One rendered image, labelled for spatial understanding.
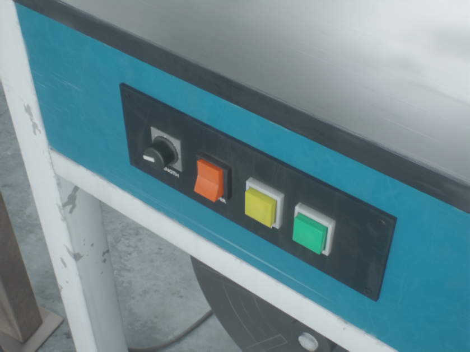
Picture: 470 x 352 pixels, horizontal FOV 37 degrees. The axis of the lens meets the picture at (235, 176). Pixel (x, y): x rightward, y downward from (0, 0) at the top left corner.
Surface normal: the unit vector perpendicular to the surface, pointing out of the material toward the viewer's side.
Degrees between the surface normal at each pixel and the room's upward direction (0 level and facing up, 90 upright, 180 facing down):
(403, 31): 0
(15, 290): 90
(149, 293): 0
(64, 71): 90
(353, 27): 0
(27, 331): 90
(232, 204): 90
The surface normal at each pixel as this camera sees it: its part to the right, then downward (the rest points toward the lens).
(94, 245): 0.79, 0.42
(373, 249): -0.61, 0.55
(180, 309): 0.00, -0.73
